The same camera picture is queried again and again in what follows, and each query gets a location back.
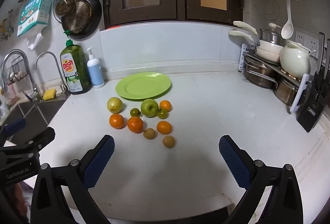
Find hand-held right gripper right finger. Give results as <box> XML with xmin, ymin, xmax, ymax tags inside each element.
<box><xmin>219</xmin><ymin>134</ymin><xmax>305</xmax><ymax>224</ymax></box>

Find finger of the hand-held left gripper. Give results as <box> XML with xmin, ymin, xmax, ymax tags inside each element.
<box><xmin>0</xmin><ymin>127</ymin><xmax>56</xmax><ymax>155</ymax></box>
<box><xmin>0</xmin><ymin>118</ymin><xmax>27</xmax><ymax>139</ymax></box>

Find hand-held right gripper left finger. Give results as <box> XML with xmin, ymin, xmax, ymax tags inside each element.
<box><xmin>30</xmin><ymin>134</ymin><xmax>115</xmax><ymax>224</ymax></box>

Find orange mandarin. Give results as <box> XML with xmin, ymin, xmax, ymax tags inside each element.
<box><xmin>157</xmin><ymin>120</ymin><xmax>172</xmax><ymax>134</ymax></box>
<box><xmin>127</xmin><ymin>116</ymin><xmax>144</xmax><ymax>133</ymax></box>
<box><xmin>109</xmin><ymin>113</ymin><xmax>125</xmax><ymax>129</ymax></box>
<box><xmin>159</xmin><ymin>100</ymin><xmax>172</xmax><ymax>112</ymax></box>

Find brown kiwi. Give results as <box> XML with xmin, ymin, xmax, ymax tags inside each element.
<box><xmin>143</xmin><ymin>128</ymin><xmax>156</xmax><ymax>140</ymax></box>
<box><xmin>163</xmin><ymin>135</ymin><xmax>176</xmax><ymax>148</ymax></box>

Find yellow lemon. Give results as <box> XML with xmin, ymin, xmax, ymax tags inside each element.
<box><xmin>107</xmin><ymin>97</ymin><xmax>124</xmax><ymax>114</ymax></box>

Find green apple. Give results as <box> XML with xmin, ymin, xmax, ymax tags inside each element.
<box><xmin>141</xmin><ymin>99</ymin><xmax>159</xmax><ymax>118</ymax></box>

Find green plate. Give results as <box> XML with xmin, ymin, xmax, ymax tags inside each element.
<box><xmin>115</xmin><ymin>72</ymin><xmax>172</xmax><ymax>100</ymax></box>

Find dark sink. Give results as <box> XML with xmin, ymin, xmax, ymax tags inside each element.
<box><xmin>0</xmin><ymin>100</ymin><xmax>66</xmax><ymax>147</ymax></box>

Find yellow sponge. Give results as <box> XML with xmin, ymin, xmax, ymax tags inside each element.
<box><xmin>43</xmin><ymin>89</ymin><xmax>57</xmax><ymax>100</ymax></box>

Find tall steel faucet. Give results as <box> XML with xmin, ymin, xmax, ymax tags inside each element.
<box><xmin>1</xmin><ymin>49</ymin><xmax>42</xmax><ymax>102</ymax></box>

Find green dish soap bottle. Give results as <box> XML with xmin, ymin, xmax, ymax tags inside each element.
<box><xmin>60</xmin><ymin>30</ymin><xmax>93</xmax><ymax>95</ymax></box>

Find thin steel faucet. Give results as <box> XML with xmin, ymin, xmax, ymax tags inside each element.
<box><xmin>35</xmin><ymin>51</ymin><xmax>71</xmax><ymax>98</ymax></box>

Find white blue pump bottle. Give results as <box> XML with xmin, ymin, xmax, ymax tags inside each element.
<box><xmin>87</xmin><ymin>47</ymin><xmax>105</xmax><ymax>89</ymax></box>

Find large steel pot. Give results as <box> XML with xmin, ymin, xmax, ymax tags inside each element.
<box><xmin>274</xmin><ymin>76</ymin><xmax>302</xmax><ymax>106</ymax></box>
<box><xmin>244</xmin><ymin>55</ymin><xmax>279</xmax><ymax>89</ymax></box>

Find black knife block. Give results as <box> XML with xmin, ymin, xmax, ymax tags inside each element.
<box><xmin>296</xmin><ymin>72</ymin><xmax>330</xmax><ymax>133</ymax></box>

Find teal white bag package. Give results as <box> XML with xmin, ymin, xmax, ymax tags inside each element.
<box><xmin>17</xmin><ymin>0</ymin><xmax>54</xmax><ymax>50</ymax></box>

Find white ceramic teapot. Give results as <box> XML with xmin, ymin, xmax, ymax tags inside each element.
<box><xmin>280</xmin><ymin>40</ymin><xmax>316</xmax><ymax>79</ymax></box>

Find metal mesh colander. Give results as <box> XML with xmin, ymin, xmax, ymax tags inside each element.
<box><xmin>64</xmin><ymin>0</ymin><xmax>92</xmax><ymax>34</ymax></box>

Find small copper saucepan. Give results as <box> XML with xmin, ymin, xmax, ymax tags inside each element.
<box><xmin>55</xmin><ymin>0</ymin><xmax>76</xmax><ymax>18</ymax></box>

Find steel pot with lid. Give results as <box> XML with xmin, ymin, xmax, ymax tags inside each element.
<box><xmin>260</xmin><ymin>23</ymin><xmax>285</xmax><ymax>45</ymax></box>

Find white ladle spoon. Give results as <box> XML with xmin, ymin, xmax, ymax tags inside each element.
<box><xmin>281</xmin><ymin>0</ymin><xmax>294</xmax><ymax>39</ymax></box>

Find wire sink basket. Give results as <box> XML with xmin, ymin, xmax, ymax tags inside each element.
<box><xmin>6</xmin><ymin>56</ymin><xmax>27</xmax><ymax>85</ymax></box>

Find black handled knife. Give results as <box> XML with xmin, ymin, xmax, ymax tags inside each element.
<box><xmin>317</xmin><ymin>32</ymin><xmax>326</xmax><ymax>74</ymax></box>
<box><xmin>323</xmin><ymin>39</ymin><xmax>330</xmax><ymax>77</ymax></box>

